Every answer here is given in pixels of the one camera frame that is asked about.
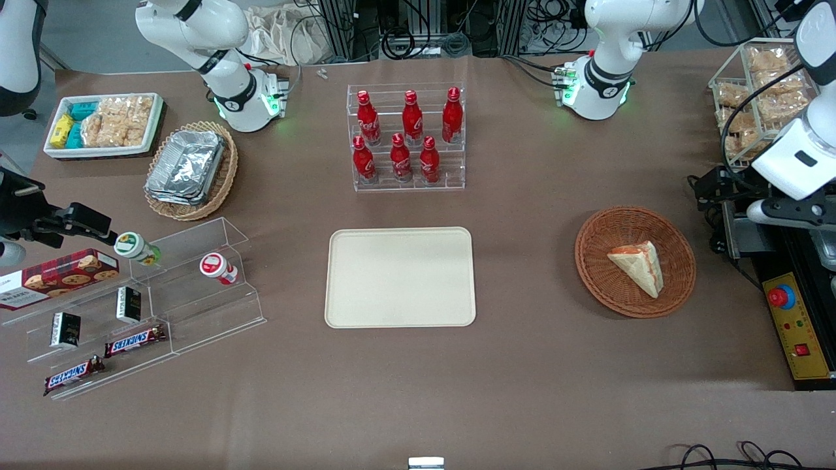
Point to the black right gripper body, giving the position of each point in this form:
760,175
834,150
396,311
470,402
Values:
14,210

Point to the triangular wrapped sandwich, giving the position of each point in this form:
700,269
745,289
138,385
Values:
643,267

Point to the aluminium foil tray stack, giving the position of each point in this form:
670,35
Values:
186,166

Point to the brown round wicker basket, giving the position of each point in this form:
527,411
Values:
601,261

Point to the light oval wicker basket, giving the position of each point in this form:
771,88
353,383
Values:
225,170

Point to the beige plastic tray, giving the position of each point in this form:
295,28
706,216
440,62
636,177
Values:
400,277

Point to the green lid yogurt cup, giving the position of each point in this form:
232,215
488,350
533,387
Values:
130,245

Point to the red tartan cookie box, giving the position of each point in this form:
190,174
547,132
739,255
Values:
59,279

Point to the clear fried snack bag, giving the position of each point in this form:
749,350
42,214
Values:
780,108
777,83
730,96
767,59
741,134

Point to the black equipment stand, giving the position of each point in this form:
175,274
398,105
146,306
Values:
767,261

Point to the white rectangular snack bin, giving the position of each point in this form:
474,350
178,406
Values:
59,153

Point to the yellow snack packet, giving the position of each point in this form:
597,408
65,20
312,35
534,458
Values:
62,130

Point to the teal snack packet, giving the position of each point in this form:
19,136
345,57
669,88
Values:
74,136
83,109

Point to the small black chocolate box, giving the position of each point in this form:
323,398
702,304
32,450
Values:
65,329
128,305

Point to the clear rice cracker bag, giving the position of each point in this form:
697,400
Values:
117,121

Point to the yellow emergency stop box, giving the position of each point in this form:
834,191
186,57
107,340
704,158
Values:
806,333

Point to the brown Snickers bar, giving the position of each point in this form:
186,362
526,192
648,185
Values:
134,341
72,375

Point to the red lid yogurt cup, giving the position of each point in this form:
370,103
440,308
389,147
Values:
214,266

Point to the clear acrylic tiered shelf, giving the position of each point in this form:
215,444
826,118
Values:
196,307

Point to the beige cloth bag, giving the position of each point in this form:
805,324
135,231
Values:
287,36

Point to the clear acrylic bottle rack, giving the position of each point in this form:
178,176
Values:
450,166

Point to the red cola bottle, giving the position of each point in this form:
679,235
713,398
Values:
429,163
412,121
452,117
364,163
368,121
401,160

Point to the aluminium frame rack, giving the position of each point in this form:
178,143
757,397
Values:
343,29

